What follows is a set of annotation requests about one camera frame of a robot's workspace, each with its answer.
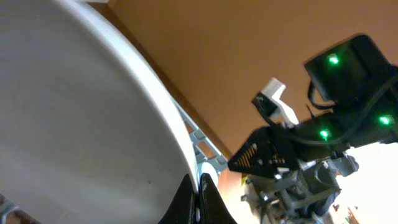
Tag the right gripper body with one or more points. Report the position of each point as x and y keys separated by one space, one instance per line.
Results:
x=266 y=153

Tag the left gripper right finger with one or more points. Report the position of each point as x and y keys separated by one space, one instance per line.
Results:
x=212 y=208

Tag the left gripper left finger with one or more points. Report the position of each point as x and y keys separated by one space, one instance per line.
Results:
x=182 y=207

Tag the grey dinner plate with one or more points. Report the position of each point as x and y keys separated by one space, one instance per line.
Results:
x=89 y=133

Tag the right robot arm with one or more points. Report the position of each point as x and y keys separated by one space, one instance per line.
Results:
x=353 y=86

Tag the grey plastic dishwasher rack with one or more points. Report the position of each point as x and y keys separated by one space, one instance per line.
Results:
x=205 y=150

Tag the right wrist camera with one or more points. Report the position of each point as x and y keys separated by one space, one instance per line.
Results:
x=269 y=105

